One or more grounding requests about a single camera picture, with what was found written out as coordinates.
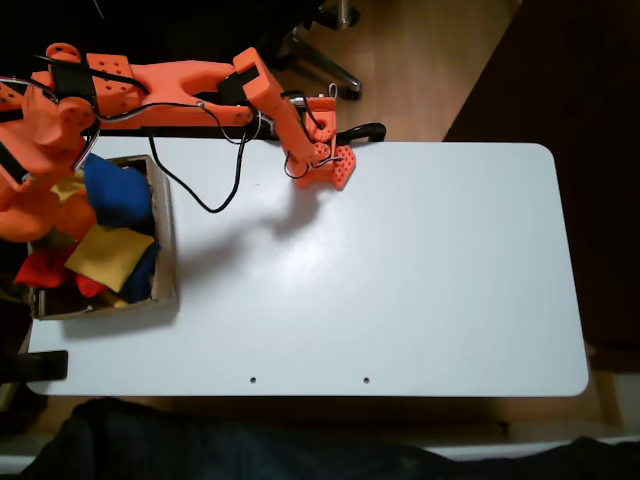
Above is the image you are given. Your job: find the small red bean bag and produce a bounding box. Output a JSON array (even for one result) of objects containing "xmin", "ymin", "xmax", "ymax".
[{"xmin": 73, "ymin": 269, "xmax": 110, "ymax": 299}]

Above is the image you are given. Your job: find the pale yellow bean bag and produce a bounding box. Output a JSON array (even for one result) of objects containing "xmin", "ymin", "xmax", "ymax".
[{"xmin": 49, "ymin": 169, "xmax": 87, "ymax": 204}]

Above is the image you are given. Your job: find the white cable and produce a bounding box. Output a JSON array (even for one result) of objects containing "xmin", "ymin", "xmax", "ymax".
[{"xmin": 279, "ymin": 88, "xmax": 314, "ymax": 109}]

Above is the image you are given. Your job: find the large blue bean bag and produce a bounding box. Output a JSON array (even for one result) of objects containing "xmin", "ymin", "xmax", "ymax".
[{"xmin": 82, "ymin": 152, "xmax": 155, "ymax": 229}]

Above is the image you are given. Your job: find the large red bean bag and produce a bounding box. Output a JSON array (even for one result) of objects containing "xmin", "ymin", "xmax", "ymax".
[{"xmin": 13, "ymin": 247, "xmax": 77, "ymax": 291}]

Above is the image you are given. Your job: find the large yellow bean bag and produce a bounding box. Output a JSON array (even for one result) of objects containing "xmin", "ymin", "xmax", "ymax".
[{"xmin": 64, "ymin": 222, "xmax": 155, "ymax": 294}]

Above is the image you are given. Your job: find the cardboard box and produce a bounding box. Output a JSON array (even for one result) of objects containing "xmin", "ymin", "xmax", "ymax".
[{"xmin": 27, "ymin": 153, "xmax": 180, "ymax": 321}]

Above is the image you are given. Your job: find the black table clamp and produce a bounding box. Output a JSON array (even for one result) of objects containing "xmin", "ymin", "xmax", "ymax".
[{"xmin": 0, "ymin": 349, "xmax": 70, "ymax": 385}]

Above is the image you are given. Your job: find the office chair base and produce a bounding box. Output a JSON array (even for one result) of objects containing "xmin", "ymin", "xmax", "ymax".
[{"xmin": 272, "ymin": 0, "xmax": 364, "ymax": 101}]

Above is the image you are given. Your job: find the dark blue bean bag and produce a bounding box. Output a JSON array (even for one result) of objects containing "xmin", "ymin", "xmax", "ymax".
[{"xmin": 118, "ymin": 241, "xmax": 164, "ymax": 304}]

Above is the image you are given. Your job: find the person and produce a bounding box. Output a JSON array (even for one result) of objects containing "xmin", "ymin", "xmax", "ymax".
[{"xmin": 19, "ymin": 397, "xmax": 640, "ymax": 480}]

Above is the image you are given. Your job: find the wooden table leg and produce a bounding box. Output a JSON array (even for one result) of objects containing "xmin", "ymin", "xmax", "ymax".
[{"xmin": 585, "ymin": 343, "xmax": 625, "ymax": 427}]

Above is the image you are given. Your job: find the black cable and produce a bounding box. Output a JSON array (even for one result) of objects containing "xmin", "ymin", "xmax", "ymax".
[{"xmin": 148, "ymin": 99, "xmax": 261, "ymax": 215}]

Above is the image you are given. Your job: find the black clamp with handle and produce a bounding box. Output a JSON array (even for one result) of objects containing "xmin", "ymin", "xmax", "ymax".
[{"xmin": 337, "ymin": 122, "xmax": 387, "ymax": 147}]

